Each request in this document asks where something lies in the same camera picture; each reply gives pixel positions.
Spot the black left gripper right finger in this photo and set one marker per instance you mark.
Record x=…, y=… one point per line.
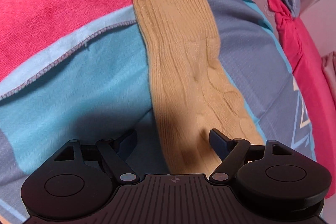
x=232, y=153

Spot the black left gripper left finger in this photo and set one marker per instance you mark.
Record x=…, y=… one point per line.
x=113, y=155

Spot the tan cable-knit sweater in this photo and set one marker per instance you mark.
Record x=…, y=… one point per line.
x=189, y=89

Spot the blue grey patterned bedsheet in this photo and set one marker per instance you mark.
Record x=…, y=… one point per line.
x=102, y=89

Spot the red mattress sheet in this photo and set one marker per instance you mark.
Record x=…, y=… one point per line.
x=306, y=65

